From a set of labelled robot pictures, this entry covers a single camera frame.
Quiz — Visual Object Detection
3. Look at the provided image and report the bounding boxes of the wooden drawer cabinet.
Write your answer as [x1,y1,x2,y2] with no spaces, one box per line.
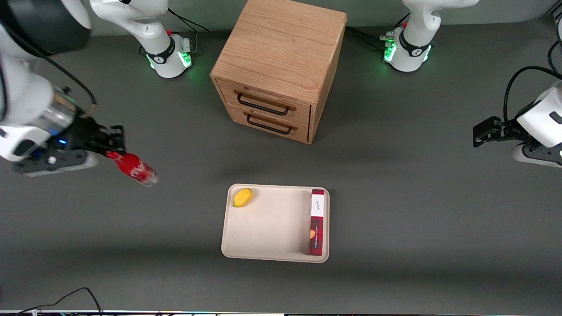
[210,0,347,144]

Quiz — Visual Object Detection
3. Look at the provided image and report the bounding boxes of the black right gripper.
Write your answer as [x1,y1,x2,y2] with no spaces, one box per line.
[66,117,126,154]

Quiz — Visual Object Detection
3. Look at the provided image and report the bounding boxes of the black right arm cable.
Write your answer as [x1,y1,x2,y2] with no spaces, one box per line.
[0,26,98,118]

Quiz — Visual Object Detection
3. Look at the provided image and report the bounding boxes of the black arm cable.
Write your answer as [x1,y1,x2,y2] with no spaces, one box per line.
[0,26,98,118]
[504,66,562,124]

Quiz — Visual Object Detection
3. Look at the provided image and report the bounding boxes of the red coke bottle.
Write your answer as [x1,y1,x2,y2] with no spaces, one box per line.
[107,151,159,188]

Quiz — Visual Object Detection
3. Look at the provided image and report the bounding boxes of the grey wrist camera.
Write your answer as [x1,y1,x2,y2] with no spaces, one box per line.
[12,149,99,177]
[512,144,562,169]

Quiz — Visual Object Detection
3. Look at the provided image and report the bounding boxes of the red and white carton box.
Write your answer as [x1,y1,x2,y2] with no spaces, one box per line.
[309,189,325,256]

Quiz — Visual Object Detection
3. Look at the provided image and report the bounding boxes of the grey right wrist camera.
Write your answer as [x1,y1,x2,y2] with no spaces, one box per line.
[12,149,99,177]

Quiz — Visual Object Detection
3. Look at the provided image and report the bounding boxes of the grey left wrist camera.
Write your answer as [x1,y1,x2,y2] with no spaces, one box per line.
[512,144,562,169]

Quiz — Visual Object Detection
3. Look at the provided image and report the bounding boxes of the yellow lemon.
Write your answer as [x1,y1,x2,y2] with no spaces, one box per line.
[232,188,254,208]

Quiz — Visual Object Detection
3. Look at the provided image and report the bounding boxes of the black base cable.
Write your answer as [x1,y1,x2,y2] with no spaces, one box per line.
[167,7,209,34]
[346,25,396,50]

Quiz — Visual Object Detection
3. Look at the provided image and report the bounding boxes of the black metal drawer handle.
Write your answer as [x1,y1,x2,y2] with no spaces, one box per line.
[237,92,291,116]
[247,114,293,135]

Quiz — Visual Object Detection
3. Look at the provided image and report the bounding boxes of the black left base cable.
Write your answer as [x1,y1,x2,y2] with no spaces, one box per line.
[346,25,396,50]

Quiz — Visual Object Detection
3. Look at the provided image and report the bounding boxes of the beige plastic tray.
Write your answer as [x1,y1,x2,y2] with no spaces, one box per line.
[221,183,330,263]

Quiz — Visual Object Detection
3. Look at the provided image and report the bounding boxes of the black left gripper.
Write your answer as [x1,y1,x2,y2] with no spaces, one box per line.
[473,116,528,148]

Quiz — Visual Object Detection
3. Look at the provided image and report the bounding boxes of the black cable on table edge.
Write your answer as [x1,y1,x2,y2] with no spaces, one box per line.
[17,287,104,316]

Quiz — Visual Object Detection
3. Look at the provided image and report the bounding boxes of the black right base cable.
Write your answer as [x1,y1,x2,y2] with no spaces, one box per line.
[167,7,209,34]

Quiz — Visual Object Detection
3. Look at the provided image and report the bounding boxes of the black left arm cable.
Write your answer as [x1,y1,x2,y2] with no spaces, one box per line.
[504,66,562,124]

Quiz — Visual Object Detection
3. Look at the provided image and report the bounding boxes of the wooden drawer front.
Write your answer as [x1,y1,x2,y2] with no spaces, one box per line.
[226,104,310,144]
[217,80,311,128]

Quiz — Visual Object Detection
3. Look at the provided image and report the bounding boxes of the black looped cable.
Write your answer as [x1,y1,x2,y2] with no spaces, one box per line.
[547,15,562,75]

